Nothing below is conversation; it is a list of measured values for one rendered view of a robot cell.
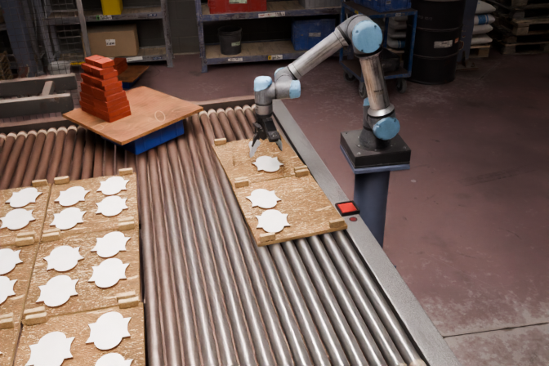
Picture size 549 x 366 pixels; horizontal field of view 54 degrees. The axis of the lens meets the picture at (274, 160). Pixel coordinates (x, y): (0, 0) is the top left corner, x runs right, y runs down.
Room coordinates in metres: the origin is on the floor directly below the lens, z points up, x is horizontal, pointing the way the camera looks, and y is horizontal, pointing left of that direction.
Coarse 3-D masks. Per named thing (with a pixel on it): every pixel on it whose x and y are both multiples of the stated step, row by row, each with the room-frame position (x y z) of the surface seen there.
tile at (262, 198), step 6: (252, 192) 1.87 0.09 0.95; (258, 192) 1.87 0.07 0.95; (264, 192) 1.87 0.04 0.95; (270, 192) 1.87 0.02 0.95; (246, 198) 1.84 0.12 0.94; (252, 198) 1.83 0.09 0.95; (258, 198) 1.83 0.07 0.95; (264, 198) 1.83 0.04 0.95; (270, 198) 1.83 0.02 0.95; (276, 198) 1.83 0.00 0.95; (252, 204) 1.78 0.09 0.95; (258, 204) 1.78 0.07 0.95; (264, 204) 1.78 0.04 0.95; (270, 204) 1.78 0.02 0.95
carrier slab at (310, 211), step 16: (304, 176) 2.01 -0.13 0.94; (240, 192) 1.89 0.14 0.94; (288, 192) 1.88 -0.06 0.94; (304, 192) 1.88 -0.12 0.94; (320, 192) 1.88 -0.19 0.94; (256, 208) 1.77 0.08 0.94; (288, 208) 1.76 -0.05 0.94; (304, 208) 1.76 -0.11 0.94; (320, 208) 1.76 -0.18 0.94; (256, 224) 1.66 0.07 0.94; (304, 224) 1.66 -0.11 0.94; (320, 224) 1.66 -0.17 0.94; (256, 240) 1.57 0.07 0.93; (272, 240) 1.56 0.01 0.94; (288, 240) 1.58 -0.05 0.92
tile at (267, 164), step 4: (264, 156) 2.18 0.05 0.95; (256, 160) 2.14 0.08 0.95; (260, 160) 2.14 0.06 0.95; (264, 160) 2.14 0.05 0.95; (268, 160) 2.14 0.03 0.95; (272, 160) 2.14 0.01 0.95; (276, 160) 2.14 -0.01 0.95; (252, 164) 2.12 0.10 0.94; (256, 164) 2.10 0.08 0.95; (260, 164) 2.10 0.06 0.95; (264, 164) 2.10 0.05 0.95; (268, 164) 2.10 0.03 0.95; (272, 164) 2.10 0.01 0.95; (276, 164) 2.10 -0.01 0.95; (280, 164) 2.10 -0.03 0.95; (260, 168) 2.07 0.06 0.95; (264, 168) 2.07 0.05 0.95; (268, 168) 2.07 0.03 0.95; (272, 168) 2.06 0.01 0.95; (276, 168) 2.06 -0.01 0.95; (268, 172) 2.04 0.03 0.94; (272, 172) 2.04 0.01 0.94
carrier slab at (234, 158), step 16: (224, 144) 2.33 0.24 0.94; (240, 144) 2.33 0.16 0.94; (272, 144) 2.32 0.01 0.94; (224, 160) 2.17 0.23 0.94; (240, 160) 2.16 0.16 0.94; (288, 160) 2.15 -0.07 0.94; (240, 176) 2.02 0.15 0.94; (256, 176) 2.01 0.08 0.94; (272, 176) 2.01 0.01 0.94; (288, 176) 2.02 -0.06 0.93
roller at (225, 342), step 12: (180, 144) 2.38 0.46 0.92; (180, 156) 2.28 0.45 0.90; (192, 180) 2.03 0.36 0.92; (192, 192) 1.93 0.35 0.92; (192, 204) 1.84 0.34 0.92; (192, 216) 1.77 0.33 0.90; (204, 228) 1.68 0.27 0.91; (204, 240) 1.59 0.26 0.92; (204, 252) 1.52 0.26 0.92; (204, 264) 1.46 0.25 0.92; (204, 276) 1.41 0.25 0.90; (216, 276) 1.41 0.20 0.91; (216, 288) 1.34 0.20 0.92; (216, 300) 1.28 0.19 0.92; (216, 312) 1.23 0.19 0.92; (216, 324) 1.18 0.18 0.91; (216, 336) 1.15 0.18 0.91; (228, 336) 1.14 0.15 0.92; (228, 348) 1.09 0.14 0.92; (228, 360) 1.04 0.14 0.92
